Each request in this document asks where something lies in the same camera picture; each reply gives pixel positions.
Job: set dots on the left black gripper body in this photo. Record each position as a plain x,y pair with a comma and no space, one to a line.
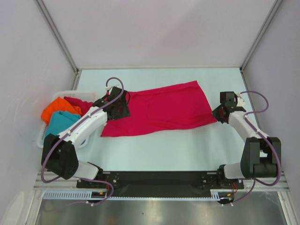
123,111

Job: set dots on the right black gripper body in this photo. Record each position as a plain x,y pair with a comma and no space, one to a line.
216,113

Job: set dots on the magenta t shirt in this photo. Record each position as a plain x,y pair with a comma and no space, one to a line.
177,107

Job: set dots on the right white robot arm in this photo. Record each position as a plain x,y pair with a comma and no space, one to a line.
261,156

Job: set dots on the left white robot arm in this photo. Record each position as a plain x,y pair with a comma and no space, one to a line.
59,151

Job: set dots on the red t shirt in basket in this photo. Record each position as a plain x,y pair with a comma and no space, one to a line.
83,105

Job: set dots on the orange t shirt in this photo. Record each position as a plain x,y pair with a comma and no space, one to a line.
59,104

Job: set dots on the teal t shirt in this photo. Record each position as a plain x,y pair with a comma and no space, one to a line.
59,122

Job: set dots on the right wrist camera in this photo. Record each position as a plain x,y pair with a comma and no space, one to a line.
240,101

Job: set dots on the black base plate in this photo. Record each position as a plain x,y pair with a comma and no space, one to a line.
167,184

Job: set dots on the right white cable duct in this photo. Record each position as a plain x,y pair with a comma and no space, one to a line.
224,194

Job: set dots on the white cable duct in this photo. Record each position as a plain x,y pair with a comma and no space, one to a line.
224,194
75,195

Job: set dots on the left aluminium corner post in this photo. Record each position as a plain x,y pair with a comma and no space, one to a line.
54,30

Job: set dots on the aluminium corner post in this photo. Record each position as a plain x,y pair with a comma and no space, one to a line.
266,24
54,30

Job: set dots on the right aluminium corner post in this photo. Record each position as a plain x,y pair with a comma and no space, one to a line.
266,24

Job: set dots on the left white cable duct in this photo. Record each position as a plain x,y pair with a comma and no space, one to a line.
75,195

